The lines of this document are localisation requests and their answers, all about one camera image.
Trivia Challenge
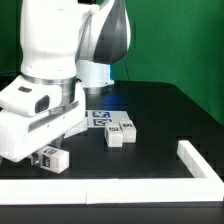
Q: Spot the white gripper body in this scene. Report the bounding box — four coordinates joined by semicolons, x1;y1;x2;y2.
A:
0;75;86;162

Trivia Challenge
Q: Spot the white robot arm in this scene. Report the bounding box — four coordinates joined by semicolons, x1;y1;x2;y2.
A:
0;0;131;162

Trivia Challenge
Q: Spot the white AprilTag sheet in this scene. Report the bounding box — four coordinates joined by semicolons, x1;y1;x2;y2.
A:
86;110;129;128

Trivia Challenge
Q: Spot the white U-shaped obstacle fence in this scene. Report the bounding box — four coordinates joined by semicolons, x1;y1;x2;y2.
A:
0;140;224;205

